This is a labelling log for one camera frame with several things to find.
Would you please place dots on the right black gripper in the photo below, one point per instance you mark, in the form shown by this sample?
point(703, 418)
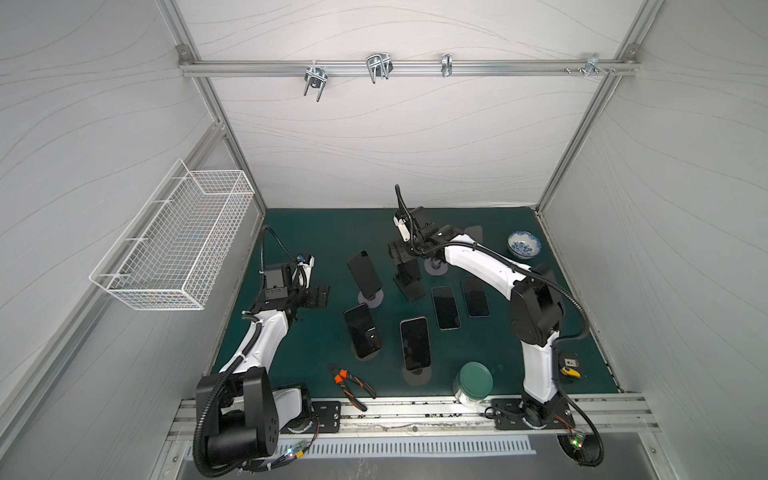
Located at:
point(405, 259)

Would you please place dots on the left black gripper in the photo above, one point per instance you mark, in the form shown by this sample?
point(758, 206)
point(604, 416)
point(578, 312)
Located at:
point(310, 301)

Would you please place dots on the black smartphone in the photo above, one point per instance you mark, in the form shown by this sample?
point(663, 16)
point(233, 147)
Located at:
point(363, 272)
point(474, 297)
point(362, 329)
point(415, 343)
point(407, 270)

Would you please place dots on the brown round phone stand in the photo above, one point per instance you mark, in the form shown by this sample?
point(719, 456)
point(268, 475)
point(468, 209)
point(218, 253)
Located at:
point(475, 233)

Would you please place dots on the blue edged smartphone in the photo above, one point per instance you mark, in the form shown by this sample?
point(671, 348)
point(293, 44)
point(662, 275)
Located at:
point(445, 308)

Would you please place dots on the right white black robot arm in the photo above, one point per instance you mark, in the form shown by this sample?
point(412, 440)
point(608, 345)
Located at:
point(543, 314)

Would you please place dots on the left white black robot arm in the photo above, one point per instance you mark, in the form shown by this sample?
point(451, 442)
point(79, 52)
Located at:
point(238, 414)

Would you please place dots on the lilac phone stand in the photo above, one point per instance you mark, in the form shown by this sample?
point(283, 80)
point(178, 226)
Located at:
point(435, 267)

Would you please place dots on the black square phone stand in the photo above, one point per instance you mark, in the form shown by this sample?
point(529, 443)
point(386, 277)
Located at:
point(411, 288)

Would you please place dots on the dark stand front left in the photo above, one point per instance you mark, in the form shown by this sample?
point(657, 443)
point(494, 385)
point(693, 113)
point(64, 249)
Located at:
point(366, 358)

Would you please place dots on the orange black pliers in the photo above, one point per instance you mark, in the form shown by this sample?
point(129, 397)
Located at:
point(344, 379)

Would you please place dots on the blue white porcelain bowl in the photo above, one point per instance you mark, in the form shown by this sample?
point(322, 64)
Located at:
point(524, 245)

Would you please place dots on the green table mat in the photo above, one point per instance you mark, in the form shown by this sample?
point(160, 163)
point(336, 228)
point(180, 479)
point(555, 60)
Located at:
point(319, 337)

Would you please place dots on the green lid jar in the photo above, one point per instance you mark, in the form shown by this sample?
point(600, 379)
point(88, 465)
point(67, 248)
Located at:
point(472, 383)

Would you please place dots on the metal clamp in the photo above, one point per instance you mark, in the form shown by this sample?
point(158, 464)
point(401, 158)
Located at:
point(446, 65)
point(379, 65)
point(591, 67)
point(316, 79)

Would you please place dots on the left metal clamp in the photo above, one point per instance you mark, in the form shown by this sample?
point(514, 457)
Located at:
point(316, 79)

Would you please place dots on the yellow black tape measure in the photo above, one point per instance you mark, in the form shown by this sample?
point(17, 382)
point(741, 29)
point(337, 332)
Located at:
point(569, 365)

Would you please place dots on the right metal clamp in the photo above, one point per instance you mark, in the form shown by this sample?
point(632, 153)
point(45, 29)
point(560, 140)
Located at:
point(591, 67)

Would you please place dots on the white wire basket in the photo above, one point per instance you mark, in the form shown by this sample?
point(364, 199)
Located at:
point(170, 254)

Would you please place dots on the white slotted cable duct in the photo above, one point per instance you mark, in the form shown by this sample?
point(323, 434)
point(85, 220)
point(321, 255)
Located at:
point(330, 447)

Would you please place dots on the aluminium cross rail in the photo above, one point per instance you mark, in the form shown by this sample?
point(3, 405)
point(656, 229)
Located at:
point(401, 68)

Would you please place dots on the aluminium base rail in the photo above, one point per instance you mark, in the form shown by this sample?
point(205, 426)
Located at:
point(445, 416)

